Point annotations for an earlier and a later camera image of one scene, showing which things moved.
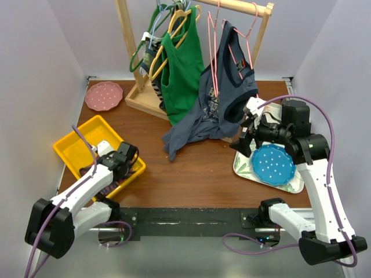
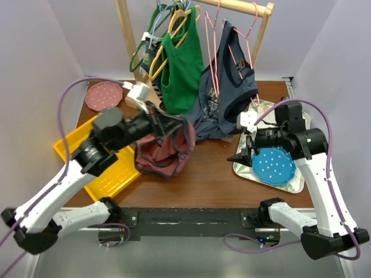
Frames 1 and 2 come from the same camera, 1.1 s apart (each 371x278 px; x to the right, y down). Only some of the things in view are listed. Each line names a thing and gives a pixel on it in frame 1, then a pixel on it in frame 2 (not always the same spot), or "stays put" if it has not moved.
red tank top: (86, 169) → (167, 158)
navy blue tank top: (228, 95) stays put
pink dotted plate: (104, 96) stays put
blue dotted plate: (273, 164) stays put
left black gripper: (111, 153) → (162, 123)
